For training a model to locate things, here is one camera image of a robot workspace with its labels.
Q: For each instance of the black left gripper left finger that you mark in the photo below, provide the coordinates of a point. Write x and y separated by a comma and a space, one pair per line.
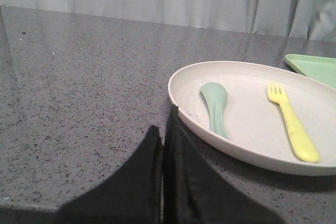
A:
131, 195

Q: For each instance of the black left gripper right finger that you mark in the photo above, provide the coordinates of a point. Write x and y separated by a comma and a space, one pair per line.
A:
194, 192

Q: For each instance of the cream round plate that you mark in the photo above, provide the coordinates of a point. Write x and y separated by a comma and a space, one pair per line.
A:
257, 132

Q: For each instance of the yellow plastic fork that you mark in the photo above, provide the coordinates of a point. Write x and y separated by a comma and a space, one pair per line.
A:
299, 139

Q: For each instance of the teal green spoon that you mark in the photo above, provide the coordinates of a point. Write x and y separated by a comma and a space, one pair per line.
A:
216, 97

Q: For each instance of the light green tray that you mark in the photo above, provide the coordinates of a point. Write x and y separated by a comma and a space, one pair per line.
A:
321, 69

